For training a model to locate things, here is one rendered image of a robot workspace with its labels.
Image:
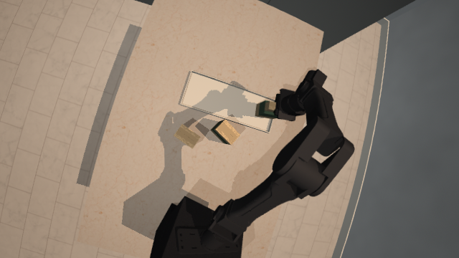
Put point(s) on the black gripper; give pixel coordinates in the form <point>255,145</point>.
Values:
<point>282,107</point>

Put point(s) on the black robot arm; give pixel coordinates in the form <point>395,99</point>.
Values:
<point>294,164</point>

